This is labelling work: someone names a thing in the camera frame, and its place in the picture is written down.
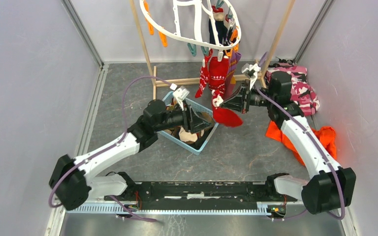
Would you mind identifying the beige red cuffed sock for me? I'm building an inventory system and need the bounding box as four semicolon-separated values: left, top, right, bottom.
212;5;225;21

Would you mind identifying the white round sock hanger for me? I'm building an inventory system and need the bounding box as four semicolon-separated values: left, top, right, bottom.
141;0;236;51

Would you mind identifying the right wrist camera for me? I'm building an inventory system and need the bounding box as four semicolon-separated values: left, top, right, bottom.
241;63;261;89

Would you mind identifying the purple striped hanging sock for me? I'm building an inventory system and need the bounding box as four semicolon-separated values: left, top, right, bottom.
223;52;242;99

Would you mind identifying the red white patterned sock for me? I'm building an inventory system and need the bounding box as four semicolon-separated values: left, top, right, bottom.
208;56;229;96

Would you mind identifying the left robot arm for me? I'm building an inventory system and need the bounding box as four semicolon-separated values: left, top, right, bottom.
48;99;213;210

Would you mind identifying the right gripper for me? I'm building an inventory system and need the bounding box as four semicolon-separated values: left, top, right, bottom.
220;79;276;114

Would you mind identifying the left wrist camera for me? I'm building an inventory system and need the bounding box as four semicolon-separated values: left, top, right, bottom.
170;83;190;111

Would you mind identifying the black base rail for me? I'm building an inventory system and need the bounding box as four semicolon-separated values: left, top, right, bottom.
116;181;296;210

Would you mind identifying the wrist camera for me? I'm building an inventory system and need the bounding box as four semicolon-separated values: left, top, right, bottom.
241;63;261;89
170;83;190;111

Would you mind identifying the pink camouflage cloth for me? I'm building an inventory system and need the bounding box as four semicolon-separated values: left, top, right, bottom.
265;64;320;116

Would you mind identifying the wooden hanger stand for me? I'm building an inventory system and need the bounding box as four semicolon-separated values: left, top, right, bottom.
129;0;295;98

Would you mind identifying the teal clothespin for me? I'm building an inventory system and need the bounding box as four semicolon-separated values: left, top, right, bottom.
200;46;210;56
187;43;197;57

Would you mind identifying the light blue laundry basket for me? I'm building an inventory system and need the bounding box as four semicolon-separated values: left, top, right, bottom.
158;98;219;155

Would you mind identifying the black hanging sock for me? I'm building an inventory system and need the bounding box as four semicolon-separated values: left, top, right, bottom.
208;18;232;46

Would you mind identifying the white clothespin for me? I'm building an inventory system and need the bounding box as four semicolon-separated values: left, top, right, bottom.
217;50;224;62

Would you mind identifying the orange cloth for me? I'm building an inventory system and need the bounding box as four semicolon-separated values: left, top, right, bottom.
265;121;338;167

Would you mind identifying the tan sock in basket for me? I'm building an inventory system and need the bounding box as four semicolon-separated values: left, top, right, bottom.
162;97;206;144

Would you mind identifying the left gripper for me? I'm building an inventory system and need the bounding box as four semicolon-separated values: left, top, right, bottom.
154;99;212;135

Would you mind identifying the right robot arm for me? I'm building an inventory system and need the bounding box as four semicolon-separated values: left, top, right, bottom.
213;71;356;219

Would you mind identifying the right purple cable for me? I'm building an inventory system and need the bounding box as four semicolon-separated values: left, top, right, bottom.
254;52;346;221

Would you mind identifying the orange clothespin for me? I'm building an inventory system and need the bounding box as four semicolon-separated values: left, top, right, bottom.
224;27;239;58

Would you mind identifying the red sock in basket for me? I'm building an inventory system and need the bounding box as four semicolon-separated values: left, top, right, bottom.
212;94;243;127

